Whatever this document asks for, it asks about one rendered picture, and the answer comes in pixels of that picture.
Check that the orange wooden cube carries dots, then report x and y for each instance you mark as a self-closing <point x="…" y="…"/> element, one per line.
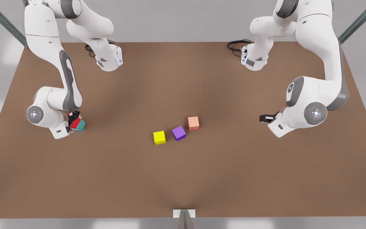
<point x="193" y="123"/>

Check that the yellow wooden cube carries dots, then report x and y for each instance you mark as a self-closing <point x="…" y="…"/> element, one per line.
<point x="159" y="137"/>

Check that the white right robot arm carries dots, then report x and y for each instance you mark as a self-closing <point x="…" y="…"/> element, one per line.
<point x="44" y="47"/>

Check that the silver frame post with foot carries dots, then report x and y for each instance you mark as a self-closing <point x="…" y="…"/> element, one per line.
<point x="184" y="218"/>

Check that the purple wooden cube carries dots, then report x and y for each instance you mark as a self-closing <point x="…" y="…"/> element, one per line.
<point x="179" y="133"/>

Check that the teal wooden cube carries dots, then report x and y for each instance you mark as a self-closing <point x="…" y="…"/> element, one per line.
<point x="81" y="126"/>

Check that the red wooden cube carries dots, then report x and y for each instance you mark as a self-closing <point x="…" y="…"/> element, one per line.
<point x="75" y="123"/>

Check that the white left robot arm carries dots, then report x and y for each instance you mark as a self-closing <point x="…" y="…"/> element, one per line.
<point x="319" y="47"/>

